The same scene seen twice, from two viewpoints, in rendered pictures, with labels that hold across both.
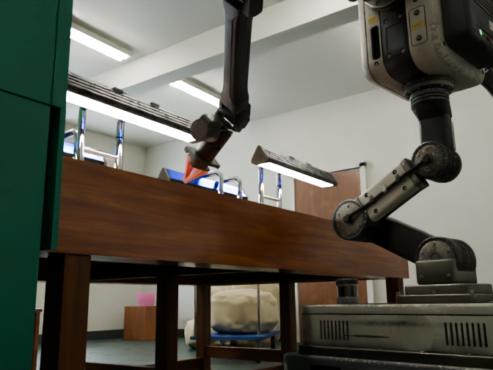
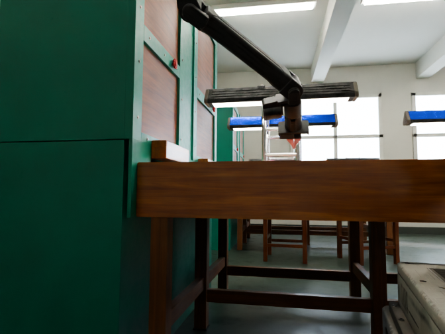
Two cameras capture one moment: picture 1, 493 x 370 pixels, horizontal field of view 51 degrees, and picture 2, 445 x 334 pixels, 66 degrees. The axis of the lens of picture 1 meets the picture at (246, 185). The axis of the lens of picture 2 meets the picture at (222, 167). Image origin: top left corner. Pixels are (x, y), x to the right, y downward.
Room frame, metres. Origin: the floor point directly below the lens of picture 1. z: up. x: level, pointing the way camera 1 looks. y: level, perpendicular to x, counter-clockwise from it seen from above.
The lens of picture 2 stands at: (0.68, -0.81, 0.66)
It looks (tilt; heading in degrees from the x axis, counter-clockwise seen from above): 5 degrees up; 64
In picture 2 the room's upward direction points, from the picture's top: straight up
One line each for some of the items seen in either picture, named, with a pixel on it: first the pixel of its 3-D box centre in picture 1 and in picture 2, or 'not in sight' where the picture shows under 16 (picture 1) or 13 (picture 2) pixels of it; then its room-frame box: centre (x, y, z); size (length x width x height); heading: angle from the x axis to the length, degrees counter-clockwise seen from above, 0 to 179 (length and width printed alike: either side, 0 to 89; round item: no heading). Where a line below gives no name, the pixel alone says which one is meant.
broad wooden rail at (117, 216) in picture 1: (287, 242); (420, 190); (1.69, -0.13, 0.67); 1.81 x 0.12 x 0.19; 143
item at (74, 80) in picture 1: (133, 107); (278, 93); (1.51, 0.35, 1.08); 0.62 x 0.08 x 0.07; 143
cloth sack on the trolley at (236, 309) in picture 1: (243, 310); not in sight; (4.88, 0.04, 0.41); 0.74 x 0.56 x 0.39; 146
